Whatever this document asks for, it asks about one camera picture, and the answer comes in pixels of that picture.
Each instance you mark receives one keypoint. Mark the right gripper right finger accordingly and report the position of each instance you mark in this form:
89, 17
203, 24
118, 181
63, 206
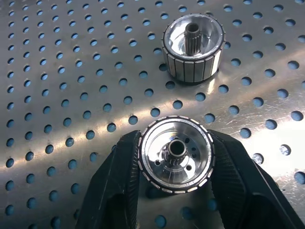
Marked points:
243, 190

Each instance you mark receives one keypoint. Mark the metal nut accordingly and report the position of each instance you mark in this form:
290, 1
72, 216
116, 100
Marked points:
155, 148
190, 69

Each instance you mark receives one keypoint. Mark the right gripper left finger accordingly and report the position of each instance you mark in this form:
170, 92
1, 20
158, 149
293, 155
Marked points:
112, 190

